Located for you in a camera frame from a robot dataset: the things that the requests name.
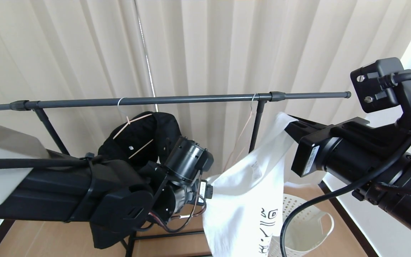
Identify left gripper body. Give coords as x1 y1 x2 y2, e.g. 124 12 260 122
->
156 178 214 217

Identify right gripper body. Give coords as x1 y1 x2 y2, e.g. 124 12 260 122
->
291 137 406 187

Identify white printed garment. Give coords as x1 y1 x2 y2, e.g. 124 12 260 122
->
202 112 297 257

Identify black shorts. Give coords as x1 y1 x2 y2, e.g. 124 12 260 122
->
90 111 183 250

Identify pink clothes hanger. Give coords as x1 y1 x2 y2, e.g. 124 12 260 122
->
112 98 154 160
223 93 260 172

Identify white laundry basket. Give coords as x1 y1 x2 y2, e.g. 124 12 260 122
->
268 193 335 257

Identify black clothes rack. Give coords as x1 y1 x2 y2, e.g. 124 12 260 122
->
0 91 352 257

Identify beige curtain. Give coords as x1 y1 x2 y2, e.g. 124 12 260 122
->
0 0 411 186

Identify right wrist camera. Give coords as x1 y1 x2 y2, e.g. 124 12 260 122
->
350 57 411 133

